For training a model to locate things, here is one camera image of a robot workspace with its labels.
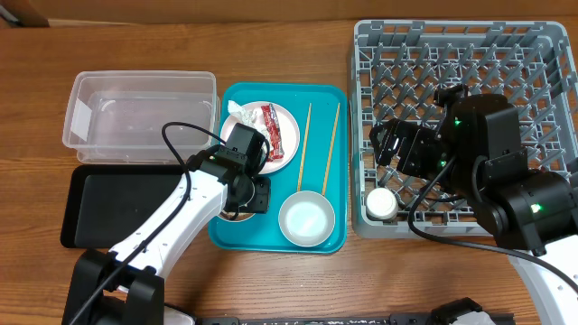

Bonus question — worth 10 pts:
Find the red snack wrapper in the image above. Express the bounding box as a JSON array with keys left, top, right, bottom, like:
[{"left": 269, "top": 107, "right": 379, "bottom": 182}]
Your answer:
[{"left": 261, "top": 103, "right": 284, "bottom": 162}]

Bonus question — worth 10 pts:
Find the black tray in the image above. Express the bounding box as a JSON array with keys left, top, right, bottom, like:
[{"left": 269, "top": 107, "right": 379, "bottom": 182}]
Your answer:
[{"left": 61, "top": 164, "right": 182, "bottom": 248}]

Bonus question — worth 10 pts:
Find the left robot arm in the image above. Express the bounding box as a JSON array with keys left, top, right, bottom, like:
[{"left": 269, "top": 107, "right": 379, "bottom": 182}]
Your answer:
[{"left": 62, "top": 124, "right": 270, "bottom": 324}]

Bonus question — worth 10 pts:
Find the clear plastic bin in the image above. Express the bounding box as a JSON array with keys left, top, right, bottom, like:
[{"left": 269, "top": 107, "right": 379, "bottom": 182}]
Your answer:
[{"left": 62, "top": 70, "right": 220, "bottom": 164}]

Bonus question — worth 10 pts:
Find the right wooden chopstick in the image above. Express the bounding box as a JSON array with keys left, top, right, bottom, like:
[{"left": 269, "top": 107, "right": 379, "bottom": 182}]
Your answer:
[{"left": 322, "top": 102, "right": 340, "bottom": 196}]

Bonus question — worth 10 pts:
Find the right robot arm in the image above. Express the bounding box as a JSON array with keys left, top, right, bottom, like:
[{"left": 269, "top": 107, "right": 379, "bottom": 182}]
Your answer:
[{"left": 369, "top": 84, "right": 577, "bottom": 324}]

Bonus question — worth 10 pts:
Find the teal plastic tray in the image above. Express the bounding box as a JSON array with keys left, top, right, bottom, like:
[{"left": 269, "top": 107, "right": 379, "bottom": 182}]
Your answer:
[{"left": 209, "top": 82, "right": 349, "bottom": 254}]

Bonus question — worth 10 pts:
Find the grey bowl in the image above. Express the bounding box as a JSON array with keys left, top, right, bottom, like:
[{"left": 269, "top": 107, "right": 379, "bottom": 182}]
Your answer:
[{"left": 278, "top": 190, "right": 336, "bottom": 247}]

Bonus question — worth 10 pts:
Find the pink bowl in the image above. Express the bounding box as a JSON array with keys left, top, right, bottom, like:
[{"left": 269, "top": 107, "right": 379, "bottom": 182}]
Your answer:
[{"left": 218, "top": 211, "right": 254, "bottom": 222}]

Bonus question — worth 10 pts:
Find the white tissue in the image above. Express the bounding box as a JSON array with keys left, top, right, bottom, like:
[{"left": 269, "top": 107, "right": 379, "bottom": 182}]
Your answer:
[{"left": 228, "top": 100, "right": 266, "bottom": 135}]

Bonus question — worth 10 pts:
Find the white round plate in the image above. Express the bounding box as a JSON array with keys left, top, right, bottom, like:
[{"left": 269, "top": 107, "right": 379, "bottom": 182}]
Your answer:
[{"left": 243, "top": 101, "right": 300, "bottom": 174}]

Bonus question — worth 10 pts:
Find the grey dishwasher rack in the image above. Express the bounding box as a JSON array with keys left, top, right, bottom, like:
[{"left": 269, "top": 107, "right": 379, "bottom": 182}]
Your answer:
[{"left": 348, "top": 20, "right": 577, "bottom": 238}]

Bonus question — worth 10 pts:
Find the white paper cup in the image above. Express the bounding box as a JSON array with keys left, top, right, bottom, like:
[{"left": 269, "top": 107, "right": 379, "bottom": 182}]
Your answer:
[{"left": 366, "top": 188, "right": 398, "bottom": 221}]

